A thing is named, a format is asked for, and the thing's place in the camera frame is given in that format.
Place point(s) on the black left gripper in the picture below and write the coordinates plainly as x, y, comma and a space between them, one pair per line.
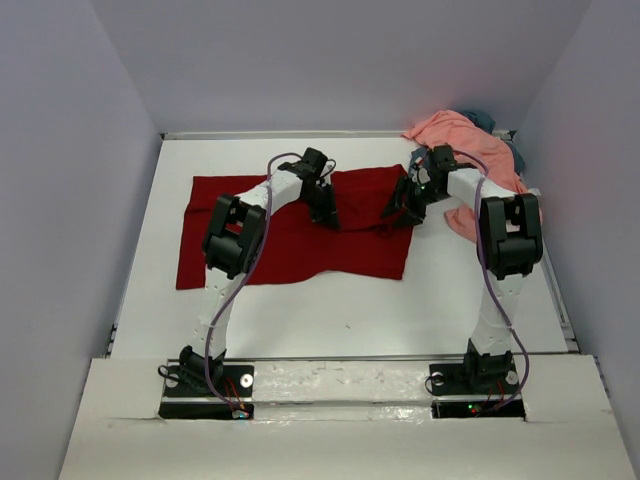
327, 215

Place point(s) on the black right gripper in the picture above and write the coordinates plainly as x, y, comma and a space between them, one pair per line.
412, 216

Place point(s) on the red t shirt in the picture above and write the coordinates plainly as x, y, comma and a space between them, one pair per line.
298, 249

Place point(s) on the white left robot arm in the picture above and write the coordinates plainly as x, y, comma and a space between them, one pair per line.
234, 242

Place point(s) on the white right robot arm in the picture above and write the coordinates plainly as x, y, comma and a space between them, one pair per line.
509, 244

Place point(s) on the pink t shirt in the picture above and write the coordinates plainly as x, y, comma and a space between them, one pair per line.
517, 186

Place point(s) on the teal blue t shirt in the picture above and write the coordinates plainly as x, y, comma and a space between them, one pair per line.
470, 131

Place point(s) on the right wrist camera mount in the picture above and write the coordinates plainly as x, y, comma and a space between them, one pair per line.
421, 177

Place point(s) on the aluminium back table rail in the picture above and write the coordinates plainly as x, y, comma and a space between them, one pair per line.
244, 135

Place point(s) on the aluminium table rail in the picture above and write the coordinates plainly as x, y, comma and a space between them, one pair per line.
559, 304
244, 135
422, 357

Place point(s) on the aluminium front table rail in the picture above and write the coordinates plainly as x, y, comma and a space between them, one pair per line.
422, 357

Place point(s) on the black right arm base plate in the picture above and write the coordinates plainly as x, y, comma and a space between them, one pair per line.
455, 397

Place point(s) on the aluminium right table rail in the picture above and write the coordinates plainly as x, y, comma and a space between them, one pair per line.
559, 304

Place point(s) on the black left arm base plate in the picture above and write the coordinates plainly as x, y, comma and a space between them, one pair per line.
184, 397

